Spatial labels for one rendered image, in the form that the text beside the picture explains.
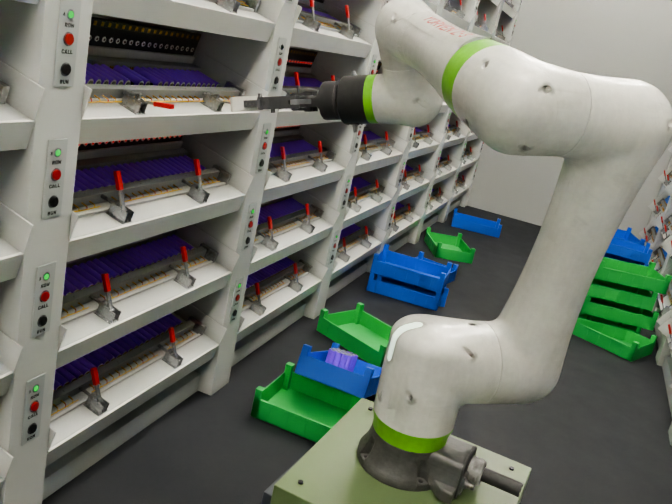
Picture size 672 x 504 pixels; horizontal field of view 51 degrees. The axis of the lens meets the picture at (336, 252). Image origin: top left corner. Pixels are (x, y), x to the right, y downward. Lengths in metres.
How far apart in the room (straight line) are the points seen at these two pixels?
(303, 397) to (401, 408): 0.93
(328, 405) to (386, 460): 0.86
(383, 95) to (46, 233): 0.63
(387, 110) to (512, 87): 0.48
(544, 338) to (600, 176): 0.26
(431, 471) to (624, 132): 0.57
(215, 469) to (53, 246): 0.69
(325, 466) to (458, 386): 0.25
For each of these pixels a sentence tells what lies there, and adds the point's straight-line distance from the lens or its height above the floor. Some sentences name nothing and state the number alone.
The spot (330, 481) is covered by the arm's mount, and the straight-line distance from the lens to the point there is 1.11.
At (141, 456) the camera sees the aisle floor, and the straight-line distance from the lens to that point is 1.67.
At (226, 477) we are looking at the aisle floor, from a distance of 1.63.
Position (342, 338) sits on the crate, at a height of 0.03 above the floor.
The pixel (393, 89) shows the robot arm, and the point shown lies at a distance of 1.31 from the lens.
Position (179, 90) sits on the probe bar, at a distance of 1.46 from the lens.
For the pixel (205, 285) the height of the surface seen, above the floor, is 0.35.
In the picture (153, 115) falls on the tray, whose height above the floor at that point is 0.75.
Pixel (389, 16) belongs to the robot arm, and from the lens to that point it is 1.27.
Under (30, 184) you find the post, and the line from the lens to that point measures 1.12.
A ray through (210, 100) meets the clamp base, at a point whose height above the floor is 0.77.
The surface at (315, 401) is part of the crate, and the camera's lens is 1.97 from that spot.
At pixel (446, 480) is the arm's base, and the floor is 0.36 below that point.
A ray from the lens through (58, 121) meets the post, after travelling 1.13.
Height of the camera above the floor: 0.95
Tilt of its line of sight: 17 degrees down
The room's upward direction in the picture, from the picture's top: 12 degrees clockwise
